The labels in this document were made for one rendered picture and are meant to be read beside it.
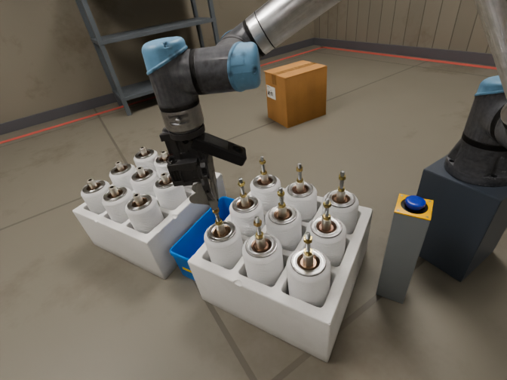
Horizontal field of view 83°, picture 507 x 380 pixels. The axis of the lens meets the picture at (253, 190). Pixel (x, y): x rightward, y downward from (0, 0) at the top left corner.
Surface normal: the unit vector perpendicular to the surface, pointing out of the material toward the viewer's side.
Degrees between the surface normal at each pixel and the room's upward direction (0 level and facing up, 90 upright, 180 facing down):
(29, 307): 0
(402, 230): 90
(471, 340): 0
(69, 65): 90
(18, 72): 90
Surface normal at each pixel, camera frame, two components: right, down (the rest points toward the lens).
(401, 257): -0.50, 0.57
